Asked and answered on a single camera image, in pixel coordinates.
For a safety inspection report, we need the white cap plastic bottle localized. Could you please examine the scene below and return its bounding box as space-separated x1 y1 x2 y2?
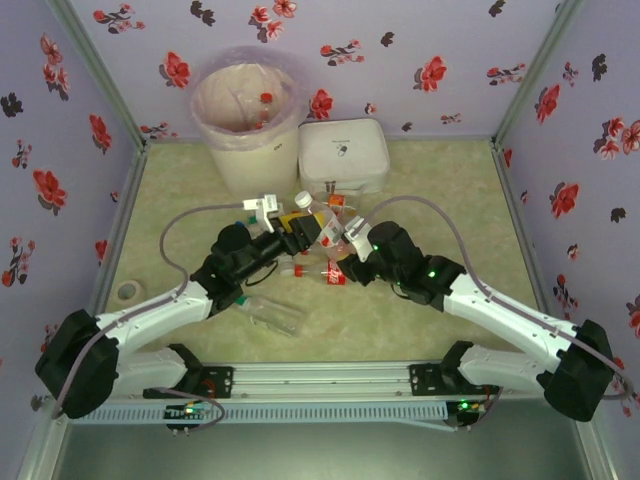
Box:
293 191 335 234

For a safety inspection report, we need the white ribbed plastic bin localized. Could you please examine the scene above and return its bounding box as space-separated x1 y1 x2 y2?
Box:
198 62 302 199

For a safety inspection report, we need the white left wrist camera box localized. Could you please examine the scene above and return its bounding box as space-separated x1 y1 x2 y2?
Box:
241 192 282 235

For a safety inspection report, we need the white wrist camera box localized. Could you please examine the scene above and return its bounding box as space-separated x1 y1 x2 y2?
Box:
342 215 374 261
241 192 282 235

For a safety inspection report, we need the white zippered medicine case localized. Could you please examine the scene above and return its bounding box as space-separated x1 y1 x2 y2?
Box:
298 118 391 197

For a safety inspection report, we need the beige tape roll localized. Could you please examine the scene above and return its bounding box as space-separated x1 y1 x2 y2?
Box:
116 280 147 307

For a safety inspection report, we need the aluminium frame corner post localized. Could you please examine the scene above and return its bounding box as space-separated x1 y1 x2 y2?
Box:
492 0 586 146
47 0 149 149

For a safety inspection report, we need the grey right arm cable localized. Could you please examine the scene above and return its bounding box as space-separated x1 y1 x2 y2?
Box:
349 195 635 431

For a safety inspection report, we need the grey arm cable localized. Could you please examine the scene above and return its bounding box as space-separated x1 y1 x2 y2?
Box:
349 195 635 431
49 202 251 436

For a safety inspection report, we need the grey left arm cable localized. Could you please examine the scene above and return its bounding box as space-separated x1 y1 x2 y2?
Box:
49 202 251 436

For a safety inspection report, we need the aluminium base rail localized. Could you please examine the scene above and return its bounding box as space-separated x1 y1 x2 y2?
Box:
199 363 451 401

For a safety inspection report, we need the orange label plastic bottle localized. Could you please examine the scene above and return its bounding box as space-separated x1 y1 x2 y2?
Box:
327 192 359 219

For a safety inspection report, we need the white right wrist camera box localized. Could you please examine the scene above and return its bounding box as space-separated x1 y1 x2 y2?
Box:
342 215 374 261

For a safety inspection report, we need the white slotted cable duct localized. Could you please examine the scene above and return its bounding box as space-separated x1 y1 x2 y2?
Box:
69 403 447 425

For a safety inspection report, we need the green cap clear bottle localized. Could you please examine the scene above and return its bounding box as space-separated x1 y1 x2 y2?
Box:
237 294 306 336

